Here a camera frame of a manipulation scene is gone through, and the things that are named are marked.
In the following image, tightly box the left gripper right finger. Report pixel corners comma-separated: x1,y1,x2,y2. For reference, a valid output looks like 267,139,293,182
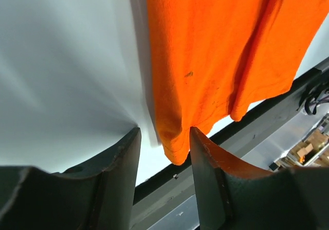
190,127,328,229

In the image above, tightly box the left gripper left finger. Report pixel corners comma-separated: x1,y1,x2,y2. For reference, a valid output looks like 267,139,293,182
1,128,141,229

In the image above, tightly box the orange t shirt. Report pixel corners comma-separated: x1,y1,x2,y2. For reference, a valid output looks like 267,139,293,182
147,0,328,165

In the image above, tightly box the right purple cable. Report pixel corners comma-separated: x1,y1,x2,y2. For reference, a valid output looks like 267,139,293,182
304,84,329,116

